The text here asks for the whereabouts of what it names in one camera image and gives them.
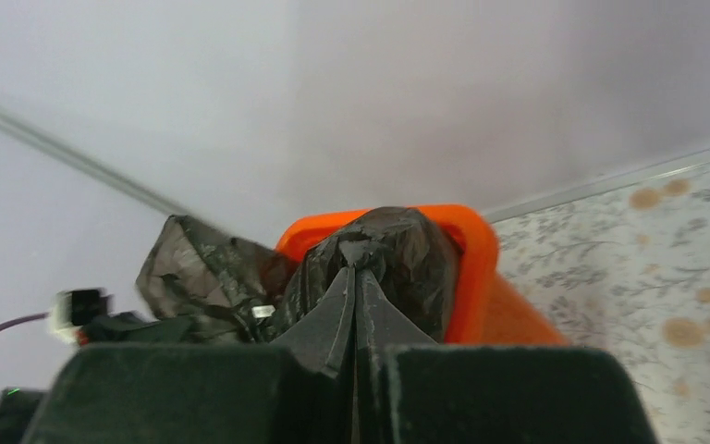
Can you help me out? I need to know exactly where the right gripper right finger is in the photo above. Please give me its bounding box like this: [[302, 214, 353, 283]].
[[354, 270, 657, 443]]

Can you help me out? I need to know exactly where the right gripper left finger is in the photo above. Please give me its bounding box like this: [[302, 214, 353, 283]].
[[24, 268, 356, 444]]

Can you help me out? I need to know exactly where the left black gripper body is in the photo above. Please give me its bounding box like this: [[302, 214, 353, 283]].
[[76, 312, 251, 346]]

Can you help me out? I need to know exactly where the orange plastic trash bin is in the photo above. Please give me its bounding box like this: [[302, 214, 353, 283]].
[[276, 204, 566, 351]]

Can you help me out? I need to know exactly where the black trash bag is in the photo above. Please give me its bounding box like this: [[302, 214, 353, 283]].
[[135, 206, 461, 344]]

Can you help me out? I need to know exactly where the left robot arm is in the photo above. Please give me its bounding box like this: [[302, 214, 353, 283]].
[[0, 312, 265, 443]]

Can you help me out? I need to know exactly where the floral patterned mat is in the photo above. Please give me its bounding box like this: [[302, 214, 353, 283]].
[[495, 164, 710, 443]]

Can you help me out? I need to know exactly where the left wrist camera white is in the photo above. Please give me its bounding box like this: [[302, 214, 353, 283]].
[[47, 288, 111, 345]]

